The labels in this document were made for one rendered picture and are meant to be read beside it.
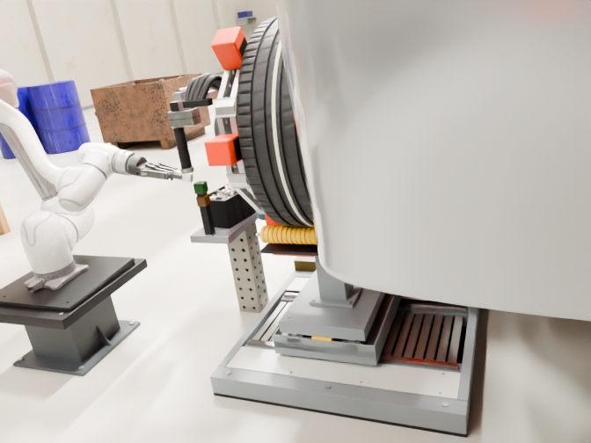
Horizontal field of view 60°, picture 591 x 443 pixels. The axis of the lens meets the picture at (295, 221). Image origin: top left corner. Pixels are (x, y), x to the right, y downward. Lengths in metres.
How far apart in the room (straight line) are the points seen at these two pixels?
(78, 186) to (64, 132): 5.74
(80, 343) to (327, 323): 1.03
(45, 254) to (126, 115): 4.60
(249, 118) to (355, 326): 0.75
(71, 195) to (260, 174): 0.73
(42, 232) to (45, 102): 5.52
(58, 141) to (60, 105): 0.48
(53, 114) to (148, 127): 1.58
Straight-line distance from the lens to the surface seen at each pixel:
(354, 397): 1.64
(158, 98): 6.30
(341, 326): 1.69
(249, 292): 2.25
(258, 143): 1.37
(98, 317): 2.31
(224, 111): 1.47
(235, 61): 1.51
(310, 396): 1.69
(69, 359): 2.31
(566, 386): 1.86
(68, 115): 7.62
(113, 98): 6.72
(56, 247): 2.18
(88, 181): 1.90
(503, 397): 1.78
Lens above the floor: 1.13
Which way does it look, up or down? 20 degrees down
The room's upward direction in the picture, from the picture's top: 8 degrees counter-clockwise
